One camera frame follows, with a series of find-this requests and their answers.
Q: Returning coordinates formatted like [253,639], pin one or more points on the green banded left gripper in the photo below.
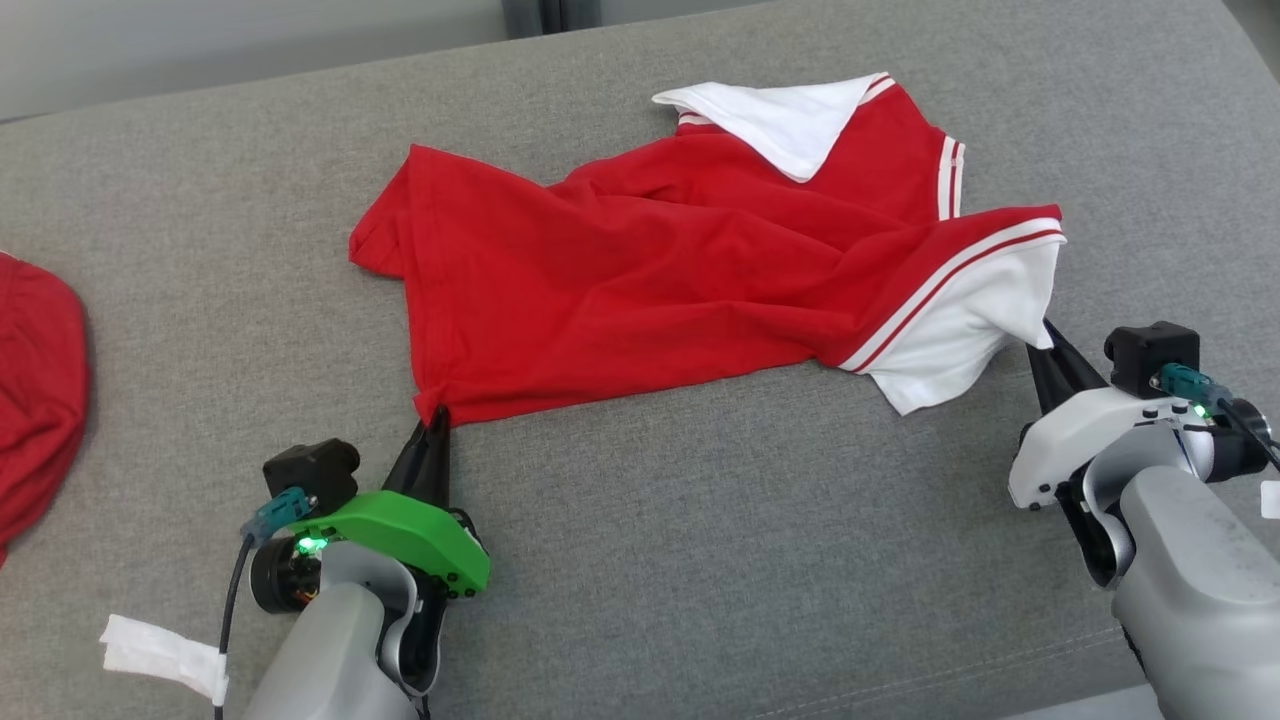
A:
[410,535]

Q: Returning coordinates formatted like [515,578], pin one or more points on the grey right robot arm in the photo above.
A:
[1200,580]

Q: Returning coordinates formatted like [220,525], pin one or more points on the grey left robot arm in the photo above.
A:
[320,650]

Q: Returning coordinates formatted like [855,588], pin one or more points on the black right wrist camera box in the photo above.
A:
[1150,355]

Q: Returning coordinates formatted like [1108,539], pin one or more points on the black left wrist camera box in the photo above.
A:
[310,470]

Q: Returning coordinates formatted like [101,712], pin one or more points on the red basketball shorts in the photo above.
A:
[40,400]

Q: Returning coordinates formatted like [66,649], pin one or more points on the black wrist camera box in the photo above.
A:
[1150,355]
[310,470]

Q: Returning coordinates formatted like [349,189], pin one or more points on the grey metal partition post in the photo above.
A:
[550,15]

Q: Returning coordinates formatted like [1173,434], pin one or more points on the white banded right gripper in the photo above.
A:
[1090,430]

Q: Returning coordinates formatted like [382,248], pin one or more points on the red and white jersey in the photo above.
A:
[650,270]

